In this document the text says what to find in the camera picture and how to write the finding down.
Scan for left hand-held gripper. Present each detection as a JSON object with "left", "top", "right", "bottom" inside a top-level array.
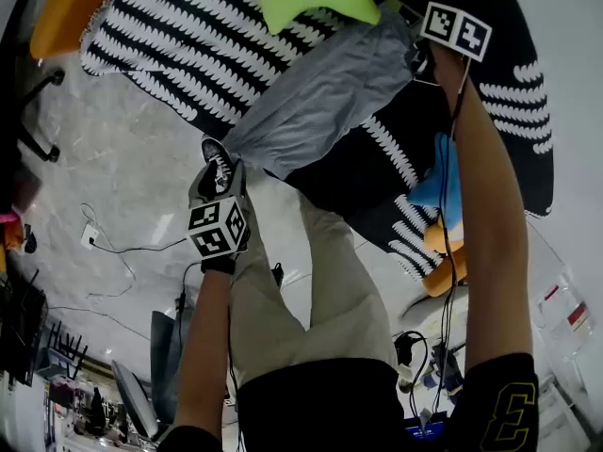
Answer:
[{"left": 186, "top": 157, "right": 252, "bottom": 261}]

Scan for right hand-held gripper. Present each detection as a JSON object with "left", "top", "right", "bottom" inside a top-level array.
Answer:
[{"left": 418, "top": 1, "right": 494, "bottom": 64}]

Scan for grey shorts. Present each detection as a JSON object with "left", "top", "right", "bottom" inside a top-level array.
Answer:
[{"left": 220, "top": 0, "right": 425, "bottom": 181}]

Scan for person's right forearm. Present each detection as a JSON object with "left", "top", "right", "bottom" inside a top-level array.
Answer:
[{"left": 431, "top": 44, "right": 536, "bottom": 371}]

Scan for person's left forearm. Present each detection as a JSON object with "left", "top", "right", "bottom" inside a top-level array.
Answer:
[{"left": 173, "top": 270, "right": 236, "bottom": 430}]

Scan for person's left hand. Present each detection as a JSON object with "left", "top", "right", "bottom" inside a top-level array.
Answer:
[{"left": 201, "top": 253, "right": 236, "bottom": 275}]

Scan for person's left black shoe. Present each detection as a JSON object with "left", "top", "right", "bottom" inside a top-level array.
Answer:
[{"left": 201, "top": 135, "right": 236, "bottom": 197}]

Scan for person's beige trousers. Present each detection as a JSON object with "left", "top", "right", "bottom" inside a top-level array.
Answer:
[{"left": 228, "top": 176, "right": 399, "bottom": 388}]

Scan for white power adapter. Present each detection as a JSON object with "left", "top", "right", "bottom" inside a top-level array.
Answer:
[{"left": 79, "top": 223, "right": 101, "bottom": 251}]

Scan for orange sofa with striped blanket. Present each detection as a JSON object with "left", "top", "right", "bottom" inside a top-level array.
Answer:
[{"left": 79, "top": 0, "right": 555, "bottom": 282}]

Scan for blue star pillow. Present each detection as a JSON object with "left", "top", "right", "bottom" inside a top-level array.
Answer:
[{"left": 407, "top": 132, "right": 465, "bottom": 244}]

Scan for black office chair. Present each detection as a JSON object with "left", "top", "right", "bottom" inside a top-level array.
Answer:
[{"left": 0, "top": 66, "right": 67, "bottom": 206}]

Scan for orange flower pillow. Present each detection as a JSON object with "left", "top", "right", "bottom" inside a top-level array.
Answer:
[{"left": 422, "top": 214, "right": 470, "bottom": 299}]

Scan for person's black shirt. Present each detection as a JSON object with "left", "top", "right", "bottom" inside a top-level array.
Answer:
[{"left": 157, "top": 353, "right": 541, "bottom": 452}]

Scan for white water dispenser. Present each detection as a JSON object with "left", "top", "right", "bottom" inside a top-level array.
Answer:
[{"left": 527, "top": 233, "right": 599, "bottom": 395}]

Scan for tablet screen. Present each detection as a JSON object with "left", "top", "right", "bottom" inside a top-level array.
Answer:
[{"left": 404, "top": 412, "right": 447, "bottom": 442}]

